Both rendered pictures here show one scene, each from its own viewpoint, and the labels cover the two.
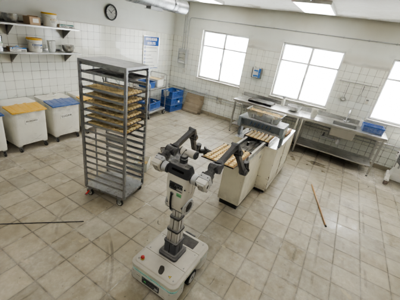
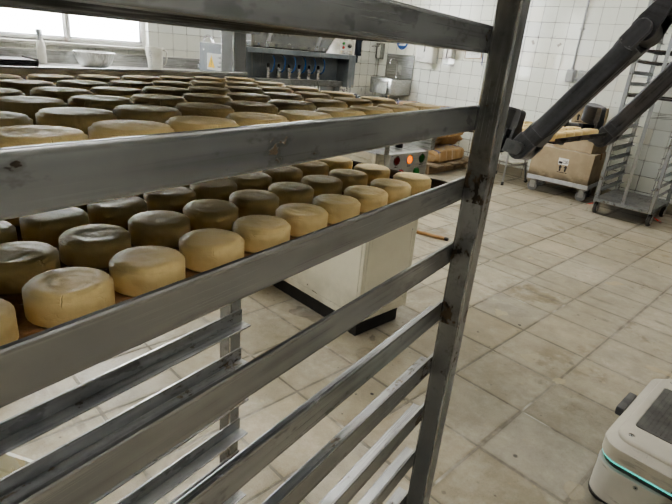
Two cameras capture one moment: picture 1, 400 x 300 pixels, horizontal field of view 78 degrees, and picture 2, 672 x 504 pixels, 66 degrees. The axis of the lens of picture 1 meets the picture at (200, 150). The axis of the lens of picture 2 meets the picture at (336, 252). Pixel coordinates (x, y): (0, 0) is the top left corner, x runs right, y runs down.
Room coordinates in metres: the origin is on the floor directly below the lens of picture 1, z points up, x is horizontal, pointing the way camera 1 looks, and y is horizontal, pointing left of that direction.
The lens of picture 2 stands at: (2.62, 1.58, 1.21)
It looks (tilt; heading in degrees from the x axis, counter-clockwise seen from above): 22 degrees down; 287
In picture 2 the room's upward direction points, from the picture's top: 5 degrees clockwise
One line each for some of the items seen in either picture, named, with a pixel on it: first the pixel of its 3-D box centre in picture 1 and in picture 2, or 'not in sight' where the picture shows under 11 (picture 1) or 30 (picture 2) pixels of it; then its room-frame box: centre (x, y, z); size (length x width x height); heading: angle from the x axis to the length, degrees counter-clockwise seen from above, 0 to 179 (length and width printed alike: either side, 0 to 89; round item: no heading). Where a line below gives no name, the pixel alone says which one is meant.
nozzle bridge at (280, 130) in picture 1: (261, 130); (280, 84); (3.78, -0.92, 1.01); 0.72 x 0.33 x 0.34; 62
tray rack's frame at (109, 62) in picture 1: (115, 133); not in sight; (2.95, 1.13, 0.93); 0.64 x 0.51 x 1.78; 74
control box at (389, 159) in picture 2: not in sight; (405, 168); (3.01, -0.51, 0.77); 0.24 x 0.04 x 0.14; 62
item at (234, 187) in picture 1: (241, 171); (338, 218); (3.34, -0.68, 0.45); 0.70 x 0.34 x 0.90; 152
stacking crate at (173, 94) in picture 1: (172, 93); not in sight; (7.48, 1.09, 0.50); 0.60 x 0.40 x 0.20; 155
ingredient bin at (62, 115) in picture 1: (59, 117); not in sight; (4.49, 2.83, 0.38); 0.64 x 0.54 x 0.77; 62
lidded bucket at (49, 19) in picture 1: (49, 19); not in sight; (4.70, 2.95, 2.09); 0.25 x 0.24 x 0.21; 63
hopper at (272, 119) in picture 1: (265, 115); (282, 33); (3.78, -0.92, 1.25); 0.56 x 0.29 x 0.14; 62
